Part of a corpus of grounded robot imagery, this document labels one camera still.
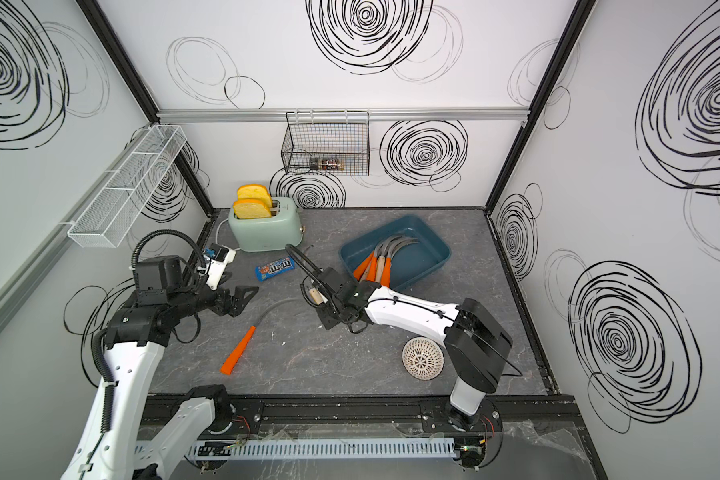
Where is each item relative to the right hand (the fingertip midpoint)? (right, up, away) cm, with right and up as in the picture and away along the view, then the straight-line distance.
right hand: (325, 312), depth 82 cm
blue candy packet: (-22, +9, +20) cm, 31 cm away
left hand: (-19, +10, -11) cm, 24 cm away
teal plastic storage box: (+28, +12, +23) cm, 38 cm away
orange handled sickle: (+11, +12, +20) cm, 26 cm away
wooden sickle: (+1, +8, -20) cm, 21 cm away
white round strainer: (+27, -13, 0) cm, 30 cm away
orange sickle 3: (+18, +8, +11) cm, 22 cm away
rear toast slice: (-25, +36, +14) cm, 46 cm away
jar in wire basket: (+1, +43, +7) cm, 43 cm away
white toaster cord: (-45, +22, +30) cm, 59 cm away
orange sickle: (-27, -15, 0) cm, 31 cm away
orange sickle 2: (+14, +12, +18) cm, 26 cm away
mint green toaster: (-23, +22, +18) cm, 36 cm away
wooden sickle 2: (+16, +10, +15) cm, 24 cm away
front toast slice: (-25, +30, +12) cm, 41 cm away
